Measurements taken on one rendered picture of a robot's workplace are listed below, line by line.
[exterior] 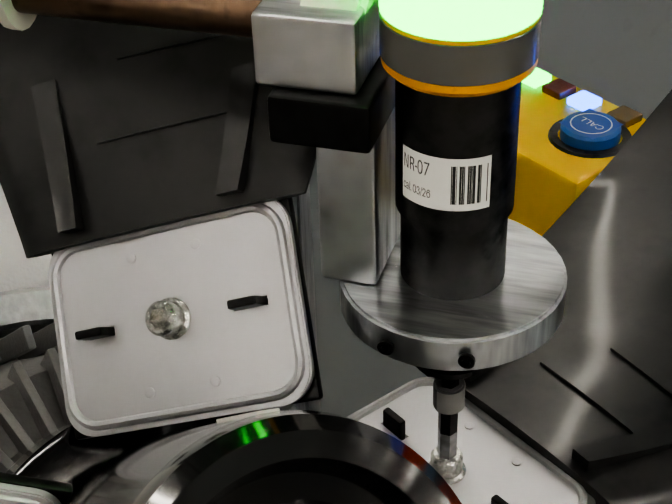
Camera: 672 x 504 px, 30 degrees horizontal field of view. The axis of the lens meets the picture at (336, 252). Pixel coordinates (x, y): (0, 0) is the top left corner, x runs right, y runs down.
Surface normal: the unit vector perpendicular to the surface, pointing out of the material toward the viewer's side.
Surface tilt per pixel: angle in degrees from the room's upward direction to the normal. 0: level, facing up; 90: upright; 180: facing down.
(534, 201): 90
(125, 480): 44
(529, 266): 0
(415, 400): 0
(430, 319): 0
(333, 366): 90
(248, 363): 53
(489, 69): 90
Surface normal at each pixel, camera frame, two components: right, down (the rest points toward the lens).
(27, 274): 0.45, -0.19
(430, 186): -0.47, 0.52
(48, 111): -0.37, -0.09
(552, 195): -0.79, 0.37
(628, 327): 0.01, -0.76
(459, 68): -0.10, 0.58
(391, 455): 0.33, 0.03
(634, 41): 0.62, 0.44
